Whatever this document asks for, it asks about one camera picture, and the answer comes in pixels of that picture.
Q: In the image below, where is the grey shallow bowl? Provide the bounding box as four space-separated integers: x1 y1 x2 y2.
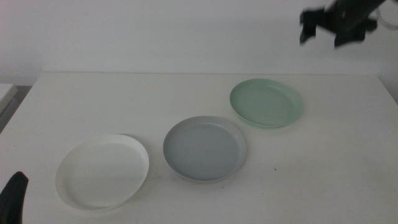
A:
162 116 247 182

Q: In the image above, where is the pale green shallow bowl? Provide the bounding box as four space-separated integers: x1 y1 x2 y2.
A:
229 78 303 129

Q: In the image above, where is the white shallow bowl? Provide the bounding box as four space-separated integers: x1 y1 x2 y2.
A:
55 134 150 212

